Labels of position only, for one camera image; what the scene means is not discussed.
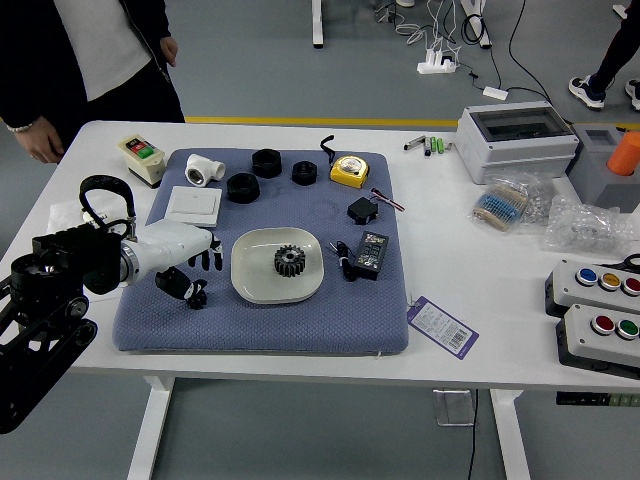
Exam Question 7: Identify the person's left hand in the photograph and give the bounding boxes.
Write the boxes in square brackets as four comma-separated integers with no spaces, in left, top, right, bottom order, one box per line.
[158,35,180,69]

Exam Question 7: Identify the person's right hand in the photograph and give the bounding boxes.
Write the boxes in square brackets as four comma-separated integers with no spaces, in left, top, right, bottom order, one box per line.
[17,116,65,165]

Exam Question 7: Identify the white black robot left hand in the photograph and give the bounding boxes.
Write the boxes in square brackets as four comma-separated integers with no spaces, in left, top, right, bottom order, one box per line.
[128,221,225,307]

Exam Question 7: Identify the small black gear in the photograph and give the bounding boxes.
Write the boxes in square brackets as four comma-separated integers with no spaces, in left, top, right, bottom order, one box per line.
[183,284,209,311]

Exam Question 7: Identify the big black gear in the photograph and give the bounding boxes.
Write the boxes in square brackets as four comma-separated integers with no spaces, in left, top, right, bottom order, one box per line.
[272,243,308,279]

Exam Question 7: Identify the big black hex nut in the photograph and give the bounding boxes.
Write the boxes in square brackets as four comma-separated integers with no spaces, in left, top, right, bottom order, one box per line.
[251,148,283,178]
[226,172,260,204]

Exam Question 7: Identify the small black hex nut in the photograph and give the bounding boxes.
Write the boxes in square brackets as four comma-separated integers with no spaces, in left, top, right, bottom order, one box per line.
[291,160,318,187]

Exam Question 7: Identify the three-button control box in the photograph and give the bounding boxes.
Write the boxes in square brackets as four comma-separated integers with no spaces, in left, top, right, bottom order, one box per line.
[544,257,640,319]

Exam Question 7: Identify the two-button control box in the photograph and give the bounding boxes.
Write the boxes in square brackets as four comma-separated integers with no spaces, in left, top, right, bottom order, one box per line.
[555,303,640,380]

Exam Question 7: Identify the white pipe tee fitting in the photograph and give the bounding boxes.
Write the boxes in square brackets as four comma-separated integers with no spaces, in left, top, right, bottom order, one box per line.
[184,153,227,188]

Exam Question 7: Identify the white square plate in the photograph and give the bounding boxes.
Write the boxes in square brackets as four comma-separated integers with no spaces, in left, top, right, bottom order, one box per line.
[230,227,325,305]

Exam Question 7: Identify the blue-grey cushion mat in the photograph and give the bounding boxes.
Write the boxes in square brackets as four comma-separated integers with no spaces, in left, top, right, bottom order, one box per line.
[112,147,410,357]

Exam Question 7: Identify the white upright desk leg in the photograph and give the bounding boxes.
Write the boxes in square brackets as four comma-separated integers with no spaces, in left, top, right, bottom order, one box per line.
[310,0,326,50]

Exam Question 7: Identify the white table leg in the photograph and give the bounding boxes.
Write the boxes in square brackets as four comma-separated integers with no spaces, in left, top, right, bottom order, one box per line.
[124,375,176,480]
[489,388,532,480]

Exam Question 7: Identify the yellow tape measure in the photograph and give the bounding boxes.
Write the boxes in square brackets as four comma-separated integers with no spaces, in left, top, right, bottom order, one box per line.
[319,134,371,190]

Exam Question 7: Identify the black digital display module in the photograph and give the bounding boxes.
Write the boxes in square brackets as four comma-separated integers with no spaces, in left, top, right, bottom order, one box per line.
[328,231,390,283]

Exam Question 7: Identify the white power strip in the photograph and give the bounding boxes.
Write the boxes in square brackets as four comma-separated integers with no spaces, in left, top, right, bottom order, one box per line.
[417,47,459,76]

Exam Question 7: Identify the purple barcode tag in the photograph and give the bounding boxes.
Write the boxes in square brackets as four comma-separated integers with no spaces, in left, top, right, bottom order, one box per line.
[406,295,480,361]

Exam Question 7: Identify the white desk foot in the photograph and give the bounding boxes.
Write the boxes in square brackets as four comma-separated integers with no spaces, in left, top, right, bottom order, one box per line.
[459,0,494,50]

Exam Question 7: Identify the bag of blue resistors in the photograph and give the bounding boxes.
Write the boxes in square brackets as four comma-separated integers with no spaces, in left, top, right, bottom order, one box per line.
[468,173,534,234]

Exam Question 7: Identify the clear bag of screws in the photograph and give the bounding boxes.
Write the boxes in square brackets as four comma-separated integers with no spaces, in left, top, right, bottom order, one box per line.
[519,172,559,225]

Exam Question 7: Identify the bubble wrap bag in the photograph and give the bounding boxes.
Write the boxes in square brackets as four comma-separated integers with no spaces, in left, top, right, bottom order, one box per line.
[542,193,636,259]

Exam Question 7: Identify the grey foam block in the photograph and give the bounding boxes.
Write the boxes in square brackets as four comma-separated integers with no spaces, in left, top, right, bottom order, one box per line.
[564,122,640,214]

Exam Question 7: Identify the black table control panel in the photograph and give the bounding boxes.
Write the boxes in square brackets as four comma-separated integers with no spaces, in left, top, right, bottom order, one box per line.
[555,391,640,407]

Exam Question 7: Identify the black scissors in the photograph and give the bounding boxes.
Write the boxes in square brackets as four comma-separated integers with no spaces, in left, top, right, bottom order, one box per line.
[597,253,640,274]

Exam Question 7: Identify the orange cylinder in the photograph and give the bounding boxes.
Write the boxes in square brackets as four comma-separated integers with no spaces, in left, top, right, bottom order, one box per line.
[606,130,640,177]

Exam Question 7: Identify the white wall switch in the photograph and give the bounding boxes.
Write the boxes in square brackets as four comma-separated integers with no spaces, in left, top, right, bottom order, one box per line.
[164,185,224,229]

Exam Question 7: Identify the beige red-green switch box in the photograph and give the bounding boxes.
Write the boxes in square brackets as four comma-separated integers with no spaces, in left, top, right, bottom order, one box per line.
[117,133,166,189]

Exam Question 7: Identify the black servo with wires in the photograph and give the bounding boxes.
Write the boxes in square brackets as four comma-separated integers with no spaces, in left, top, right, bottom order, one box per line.
[347,187,406,226]

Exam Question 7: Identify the white floor cables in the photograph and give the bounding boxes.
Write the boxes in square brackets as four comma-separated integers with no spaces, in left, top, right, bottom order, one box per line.
[394,0,464,57]

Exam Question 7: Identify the looped black floor cable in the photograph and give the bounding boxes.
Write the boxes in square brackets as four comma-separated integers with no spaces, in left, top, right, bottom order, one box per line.
[462,13,504,89]

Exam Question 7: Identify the grey under-table cable box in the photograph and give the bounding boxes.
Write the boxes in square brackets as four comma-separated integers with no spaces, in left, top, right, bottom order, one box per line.
[432,388,475,428]

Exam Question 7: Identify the long black floor cable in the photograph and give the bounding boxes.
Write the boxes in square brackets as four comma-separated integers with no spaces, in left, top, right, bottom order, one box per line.
[507,0,571,124]

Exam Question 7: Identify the grey electrical enclosure box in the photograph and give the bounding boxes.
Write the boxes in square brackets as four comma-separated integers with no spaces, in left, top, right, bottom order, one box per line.
[455,101,581,185]

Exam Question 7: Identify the black hanging cable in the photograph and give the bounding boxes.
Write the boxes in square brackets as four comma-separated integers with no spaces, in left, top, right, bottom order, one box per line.
[467,389,479,480]

